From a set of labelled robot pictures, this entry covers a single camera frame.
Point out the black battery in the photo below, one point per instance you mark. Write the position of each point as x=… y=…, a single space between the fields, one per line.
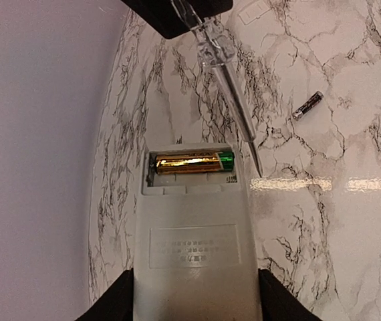
x=315 y=99

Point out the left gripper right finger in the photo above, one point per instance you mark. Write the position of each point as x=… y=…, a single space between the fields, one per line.
x=277 y=303

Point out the white remote control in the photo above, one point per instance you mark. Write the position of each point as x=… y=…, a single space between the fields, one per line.
x=194 y=249

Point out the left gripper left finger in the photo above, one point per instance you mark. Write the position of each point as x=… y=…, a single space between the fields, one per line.
x=116 y=303

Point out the white battery cover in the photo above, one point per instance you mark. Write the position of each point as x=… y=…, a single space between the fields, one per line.
x=253 y=11

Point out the battery in remote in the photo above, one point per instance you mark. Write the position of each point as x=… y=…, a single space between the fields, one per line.
x=194 y=162

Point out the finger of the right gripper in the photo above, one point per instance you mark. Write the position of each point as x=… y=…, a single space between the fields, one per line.
x=210 y=8
x=160 y=15

